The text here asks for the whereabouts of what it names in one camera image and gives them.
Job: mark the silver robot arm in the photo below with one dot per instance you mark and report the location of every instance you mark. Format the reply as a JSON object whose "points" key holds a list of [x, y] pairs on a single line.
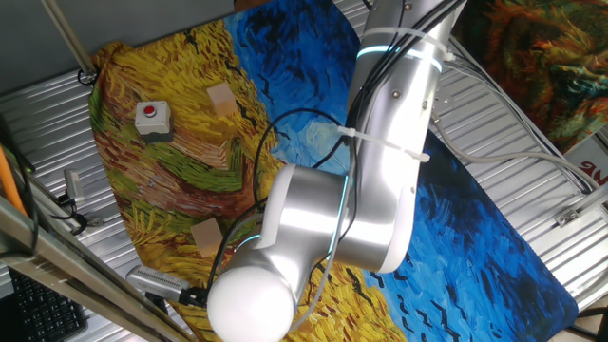
{"points": [[380, 190]]}

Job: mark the white zip tie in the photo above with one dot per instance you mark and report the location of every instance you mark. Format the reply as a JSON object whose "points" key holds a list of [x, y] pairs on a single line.
{"points": [[385, 142], [427, 39]]}

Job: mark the plain wooden block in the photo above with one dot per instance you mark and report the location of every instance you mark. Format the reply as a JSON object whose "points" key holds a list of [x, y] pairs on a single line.
{"points": [[222, 100], [204, 237]]}

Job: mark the grey box with red button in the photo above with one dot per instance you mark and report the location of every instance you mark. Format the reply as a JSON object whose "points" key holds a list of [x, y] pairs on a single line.
{"points": [[153, 121]]}

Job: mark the painted wheat field tablecloth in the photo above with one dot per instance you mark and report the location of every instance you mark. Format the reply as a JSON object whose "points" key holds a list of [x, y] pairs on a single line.
{"points": [[475, 285]]}

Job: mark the orange green painted cloth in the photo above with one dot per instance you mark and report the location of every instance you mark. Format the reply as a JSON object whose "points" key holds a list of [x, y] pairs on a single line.
{"points": [[537, 62]]}

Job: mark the slanted aluminium pole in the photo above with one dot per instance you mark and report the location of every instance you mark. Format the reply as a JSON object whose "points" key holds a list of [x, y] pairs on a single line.
{"points": [[69, 35]]}

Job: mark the white sign with red letters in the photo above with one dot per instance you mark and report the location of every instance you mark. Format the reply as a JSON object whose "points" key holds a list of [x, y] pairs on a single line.
{"points": [[589, 164]]}

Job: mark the black computer keyboard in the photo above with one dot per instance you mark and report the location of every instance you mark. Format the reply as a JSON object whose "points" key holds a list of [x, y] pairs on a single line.
{"points": [[45, 309]]}

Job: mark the orange pole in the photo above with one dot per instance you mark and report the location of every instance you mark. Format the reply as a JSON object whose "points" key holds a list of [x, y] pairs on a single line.
{"points": [[9, 180]]}

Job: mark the black stand leg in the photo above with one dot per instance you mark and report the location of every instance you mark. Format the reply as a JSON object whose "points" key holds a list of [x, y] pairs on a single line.
{"points": [[591, 316]]}

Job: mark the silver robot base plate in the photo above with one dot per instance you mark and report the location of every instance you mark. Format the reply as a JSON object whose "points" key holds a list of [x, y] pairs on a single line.
{"points": [[444, 102]]}

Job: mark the ribbed silver camera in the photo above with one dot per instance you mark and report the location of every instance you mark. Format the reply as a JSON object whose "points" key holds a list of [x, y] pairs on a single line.
{"points": [[157, 282]]}

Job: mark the grey metal mounting bracket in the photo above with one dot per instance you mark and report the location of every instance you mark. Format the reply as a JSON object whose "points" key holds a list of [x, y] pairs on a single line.
{"points": [[95, 221]]}

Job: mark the small grey camera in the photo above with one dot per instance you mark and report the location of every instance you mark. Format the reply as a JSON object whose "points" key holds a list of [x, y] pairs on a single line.
{"points": [[74, 185]]}

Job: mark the aluminium frame beam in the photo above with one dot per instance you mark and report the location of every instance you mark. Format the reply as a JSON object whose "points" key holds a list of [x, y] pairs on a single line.
{"points": [[71, 266]]}

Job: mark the aluminium bar with bracket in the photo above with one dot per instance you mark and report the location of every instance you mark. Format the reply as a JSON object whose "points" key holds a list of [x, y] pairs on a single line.
{"points": [[584, 204]]}

